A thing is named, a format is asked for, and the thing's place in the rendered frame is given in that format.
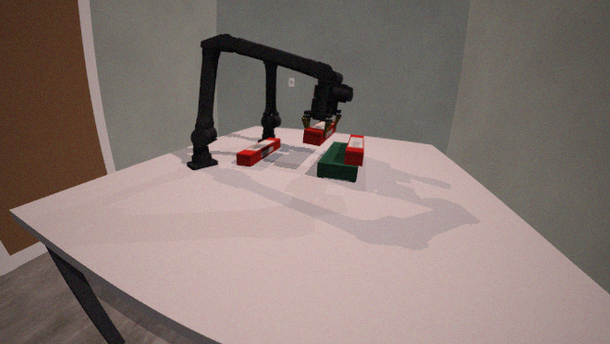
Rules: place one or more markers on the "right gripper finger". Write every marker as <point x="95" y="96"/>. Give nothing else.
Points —
<point x="326" y="127"/>
<point x="304" y="119"/>

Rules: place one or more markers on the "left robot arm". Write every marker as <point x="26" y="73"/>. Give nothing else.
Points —
<point x="273" y="121"/>

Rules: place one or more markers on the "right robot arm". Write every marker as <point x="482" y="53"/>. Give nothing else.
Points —
<point x="205" y="132"/>

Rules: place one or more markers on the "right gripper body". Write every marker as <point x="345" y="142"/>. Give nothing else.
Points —
<point x="318" y="110"/>

